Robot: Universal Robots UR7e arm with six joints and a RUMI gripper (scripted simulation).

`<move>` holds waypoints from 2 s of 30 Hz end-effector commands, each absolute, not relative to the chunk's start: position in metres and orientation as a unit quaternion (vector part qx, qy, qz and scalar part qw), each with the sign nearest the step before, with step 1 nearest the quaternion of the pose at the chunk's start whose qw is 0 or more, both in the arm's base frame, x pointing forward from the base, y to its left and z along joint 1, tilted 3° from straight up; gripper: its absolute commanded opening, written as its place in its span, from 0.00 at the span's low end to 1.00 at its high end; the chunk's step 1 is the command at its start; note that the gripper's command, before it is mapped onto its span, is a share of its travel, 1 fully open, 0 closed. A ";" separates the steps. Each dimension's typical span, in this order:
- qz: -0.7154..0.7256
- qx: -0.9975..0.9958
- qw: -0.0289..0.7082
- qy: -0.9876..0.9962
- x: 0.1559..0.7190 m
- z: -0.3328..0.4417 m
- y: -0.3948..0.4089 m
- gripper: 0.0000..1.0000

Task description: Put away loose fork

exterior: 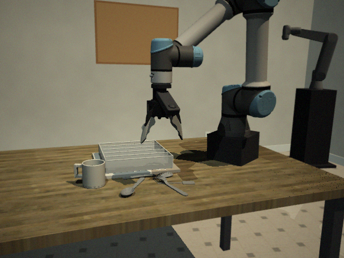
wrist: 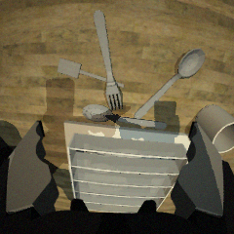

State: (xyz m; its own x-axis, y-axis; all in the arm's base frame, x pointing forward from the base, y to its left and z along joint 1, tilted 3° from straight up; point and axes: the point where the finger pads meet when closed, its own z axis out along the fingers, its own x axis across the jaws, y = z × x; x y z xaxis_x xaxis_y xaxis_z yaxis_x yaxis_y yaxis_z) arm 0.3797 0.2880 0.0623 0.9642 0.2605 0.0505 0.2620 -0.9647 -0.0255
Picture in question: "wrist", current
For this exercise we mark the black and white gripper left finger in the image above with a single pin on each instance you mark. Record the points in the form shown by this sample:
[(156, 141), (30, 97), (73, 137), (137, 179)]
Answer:
[(27, 186)]

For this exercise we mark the grey mug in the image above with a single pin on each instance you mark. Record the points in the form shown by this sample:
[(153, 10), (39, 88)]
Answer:
[(218, 126)]

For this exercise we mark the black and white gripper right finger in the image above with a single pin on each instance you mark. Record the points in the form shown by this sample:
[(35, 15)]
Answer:
[(204, 189)]

